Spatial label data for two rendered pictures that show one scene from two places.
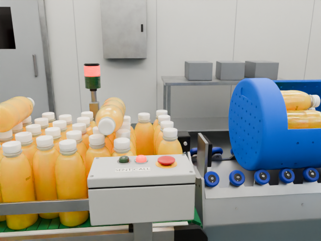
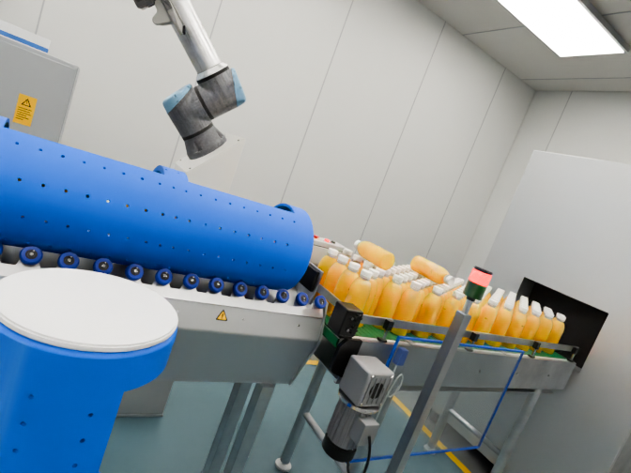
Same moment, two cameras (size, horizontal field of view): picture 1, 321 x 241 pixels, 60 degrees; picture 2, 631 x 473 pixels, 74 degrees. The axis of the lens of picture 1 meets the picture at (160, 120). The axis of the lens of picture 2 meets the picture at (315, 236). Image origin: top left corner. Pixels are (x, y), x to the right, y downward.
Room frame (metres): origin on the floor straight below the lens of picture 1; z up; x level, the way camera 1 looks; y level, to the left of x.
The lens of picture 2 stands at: (2.07, -0.86, 1.36)
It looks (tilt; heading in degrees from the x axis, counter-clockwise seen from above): 8 degrees down; 152
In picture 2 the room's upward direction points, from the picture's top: 21 degrees clockwise
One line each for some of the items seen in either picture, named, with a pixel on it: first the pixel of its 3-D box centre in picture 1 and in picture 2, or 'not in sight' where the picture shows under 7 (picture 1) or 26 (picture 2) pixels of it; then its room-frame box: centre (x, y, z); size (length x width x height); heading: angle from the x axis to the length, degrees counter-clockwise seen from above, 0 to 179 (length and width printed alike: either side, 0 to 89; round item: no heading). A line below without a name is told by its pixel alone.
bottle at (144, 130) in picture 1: (144, 145); (362, 298); (0.90, 0.06, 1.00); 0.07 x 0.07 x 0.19
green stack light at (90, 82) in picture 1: (92, 82); (474, 289); (1.14, 0.28, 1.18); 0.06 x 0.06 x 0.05
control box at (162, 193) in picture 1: (142, 186); (320, 251); (0.51, 0.04, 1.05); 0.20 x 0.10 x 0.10; 96
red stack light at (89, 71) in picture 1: (91, 71); (480, 277); (1.14, 0.28, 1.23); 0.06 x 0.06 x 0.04
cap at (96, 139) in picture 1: (97, 140); not in sight; (0.67, 0.16, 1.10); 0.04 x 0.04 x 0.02
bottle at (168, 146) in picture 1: (169, 168); (323, 276); (0.72, -0.03, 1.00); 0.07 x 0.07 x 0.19
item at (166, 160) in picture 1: (166, 160); not in sight; (0.52, -0.01, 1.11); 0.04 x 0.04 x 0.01
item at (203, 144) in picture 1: (204, 156); (308, 282); (0.82, -0.14, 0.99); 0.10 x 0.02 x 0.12; 6
